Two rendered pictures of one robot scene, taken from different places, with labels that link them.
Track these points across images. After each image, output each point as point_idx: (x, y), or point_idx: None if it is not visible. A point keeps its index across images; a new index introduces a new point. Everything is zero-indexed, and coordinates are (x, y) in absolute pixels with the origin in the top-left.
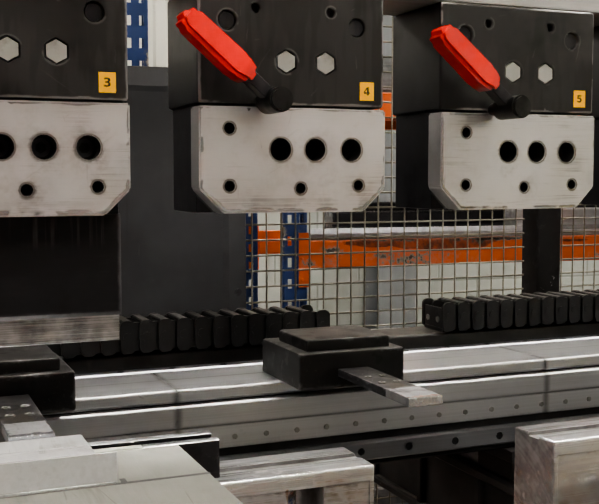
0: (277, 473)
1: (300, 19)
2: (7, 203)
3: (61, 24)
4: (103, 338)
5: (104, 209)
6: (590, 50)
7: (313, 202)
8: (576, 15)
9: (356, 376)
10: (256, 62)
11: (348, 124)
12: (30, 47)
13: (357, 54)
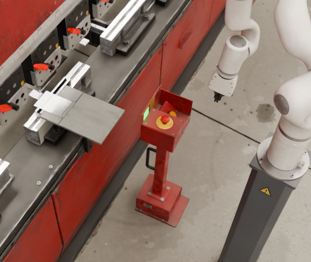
0: (78, 78)
1: (78, 10)
2: (49, 75)
3: (50, 42)
4: (53, 77)
5: (59, 64)
6: None
7: (82, 37)
8: None
9: None
10: (73, 23)
11: (85, 21)
12: (47, 50)
13: (85, 8)
